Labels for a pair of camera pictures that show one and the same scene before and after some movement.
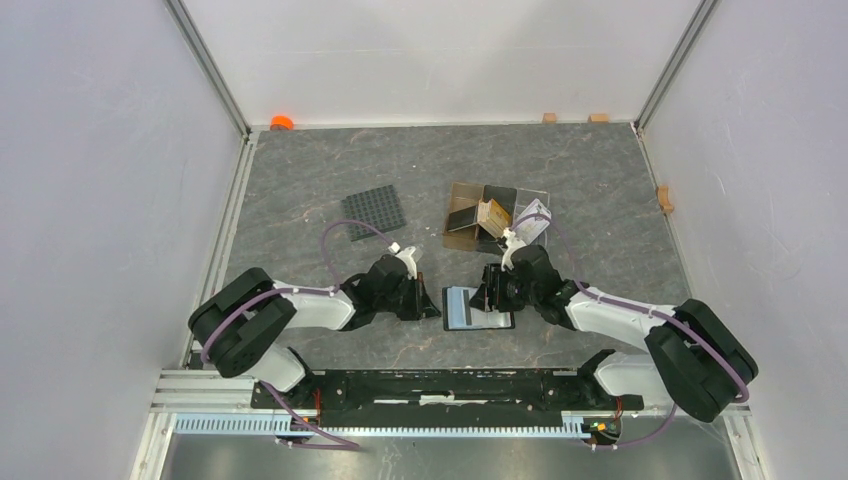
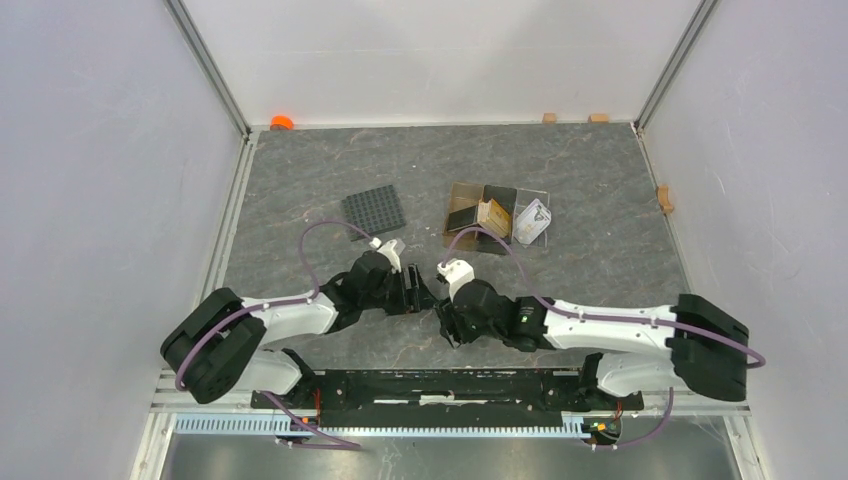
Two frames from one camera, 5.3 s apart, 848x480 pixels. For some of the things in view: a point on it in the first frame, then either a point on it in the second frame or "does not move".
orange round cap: x=277 y=121 does not move
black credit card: x=462 y=218 does not move
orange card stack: x=492 y=217 does not move
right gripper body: x=509 y=294 → x=474 y=332
